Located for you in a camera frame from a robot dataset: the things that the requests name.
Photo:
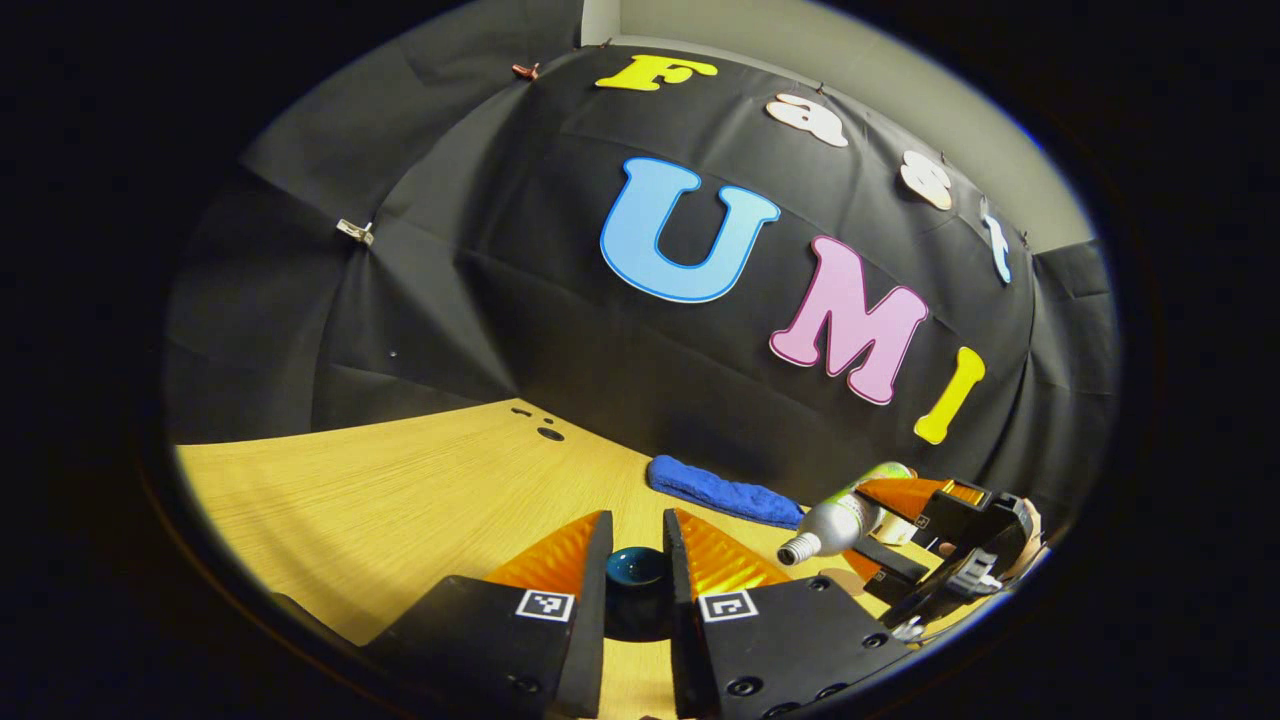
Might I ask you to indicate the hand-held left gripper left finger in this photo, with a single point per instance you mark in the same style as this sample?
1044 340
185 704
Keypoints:
590 620

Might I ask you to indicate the round brown coaster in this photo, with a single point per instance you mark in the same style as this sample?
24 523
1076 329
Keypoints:
832 581

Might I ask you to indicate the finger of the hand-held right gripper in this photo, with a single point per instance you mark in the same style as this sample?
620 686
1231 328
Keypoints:
890 572
950 510

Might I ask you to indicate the silver metal clip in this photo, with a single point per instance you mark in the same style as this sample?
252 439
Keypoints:
355 232

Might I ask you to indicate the black backdrop cloth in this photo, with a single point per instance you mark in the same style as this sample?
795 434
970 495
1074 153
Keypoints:
500 300

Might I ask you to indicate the silver green-label water bottle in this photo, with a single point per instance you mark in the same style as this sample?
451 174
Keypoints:
835 522

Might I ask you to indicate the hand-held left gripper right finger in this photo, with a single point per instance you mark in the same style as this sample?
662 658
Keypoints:
682 620

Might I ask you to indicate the copper metal clip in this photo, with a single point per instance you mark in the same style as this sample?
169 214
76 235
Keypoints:
526 71

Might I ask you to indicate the blue towel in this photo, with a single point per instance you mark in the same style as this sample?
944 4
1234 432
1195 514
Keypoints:
720 490

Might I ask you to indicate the white toaster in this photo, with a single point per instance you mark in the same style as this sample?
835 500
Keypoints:
897 530

